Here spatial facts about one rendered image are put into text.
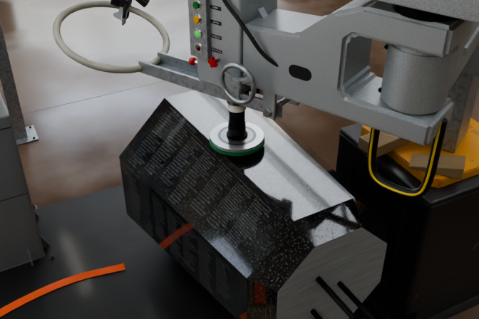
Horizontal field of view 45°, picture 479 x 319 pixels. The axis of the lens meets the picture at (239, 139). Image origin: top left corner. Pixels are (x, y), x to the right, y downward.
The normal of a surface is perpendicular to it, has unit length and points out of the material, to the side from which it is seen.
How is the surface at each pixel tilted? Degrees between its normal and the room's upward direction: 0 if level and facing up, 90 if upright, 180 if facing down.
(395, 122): 90
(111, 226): 0
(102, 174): 0
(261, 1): 90
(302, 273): 90
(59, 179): 0
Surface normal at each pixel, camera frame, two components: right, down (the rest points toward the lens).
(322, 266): 0.48, 0.48
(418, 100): -0.15, 0.54
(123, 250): 0.00, -0.84
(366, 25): -0.60, 0.44
